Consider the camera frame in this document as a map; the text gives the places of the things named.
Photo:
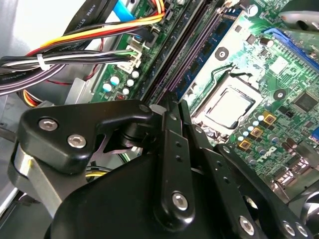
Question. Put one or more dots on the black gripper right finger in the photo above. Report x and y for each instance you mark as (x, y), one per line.
(224, 174)

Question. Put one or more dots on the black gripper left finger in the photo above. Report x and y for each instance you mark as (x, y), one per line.
(59, 132)

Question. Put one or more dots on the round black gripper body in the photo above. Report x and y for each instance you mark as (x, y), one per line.
(119, 199)

